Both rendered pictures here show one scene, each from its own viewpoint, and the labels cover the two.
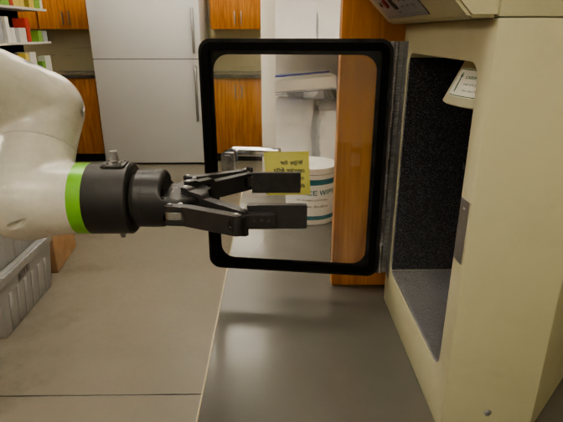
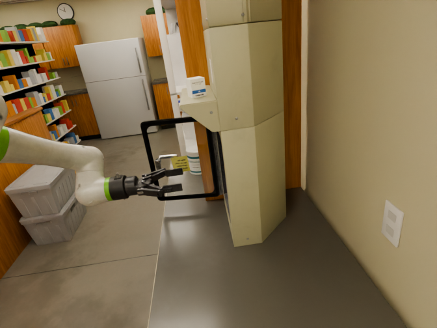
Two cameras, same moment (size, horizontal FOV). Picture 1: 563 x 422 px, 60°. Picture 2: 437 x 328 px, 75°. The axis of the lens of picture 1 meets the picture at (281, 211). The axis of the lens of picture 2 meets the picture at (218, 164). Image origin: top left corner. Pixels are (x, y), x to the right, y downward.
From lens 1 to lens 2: 0.53 m
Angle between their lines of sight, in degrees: 4
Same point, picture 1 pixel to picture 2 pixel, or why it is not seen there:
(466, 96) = not seen: hidden behind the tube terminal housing
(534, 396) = (260, 232)
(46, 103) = (92, 159)
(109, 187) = (118, 186)
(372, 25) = not seen: hidden behind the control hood
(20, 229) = (91, 203)
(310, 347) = (196, 226)
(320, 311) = (200, 212)
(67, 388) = (105, 258)
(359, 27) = not seen: hidden behind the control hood
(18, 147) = (86, 176)
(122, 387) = (131, 254)
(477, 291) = (235, 204)
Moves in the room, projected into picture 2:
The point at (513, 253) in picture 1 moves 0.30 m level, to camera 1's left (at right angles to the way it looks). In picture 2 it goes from (242, 191) to (157, 203)
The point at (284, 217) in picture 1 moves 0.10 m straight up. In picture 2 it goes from (175, 188) to (170, 163)
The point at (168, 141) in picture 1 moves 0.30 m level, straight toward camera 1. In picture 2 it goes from (134, 122) to (135, 126)
